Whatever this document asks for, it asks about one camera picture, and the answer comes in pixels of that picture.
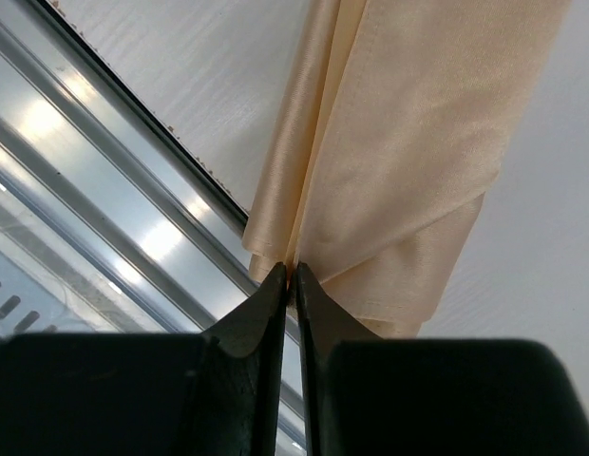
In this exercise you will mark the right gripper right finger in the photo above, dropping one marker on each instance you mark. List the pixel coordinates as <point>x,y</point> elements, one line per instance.
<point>366,395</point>

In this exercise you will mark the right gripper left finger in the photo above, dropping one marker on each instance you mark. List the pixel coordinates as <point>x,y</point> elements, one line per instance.
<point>214,392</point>

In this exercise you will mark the peach satin cloth napkin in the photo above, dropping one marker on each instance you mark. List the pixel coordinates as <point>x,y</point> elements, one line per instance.
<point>393,127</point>

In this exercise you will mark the slotted cable duct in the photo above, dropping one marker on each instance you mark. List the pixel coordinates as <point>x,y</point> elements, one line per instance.
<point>42,305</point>

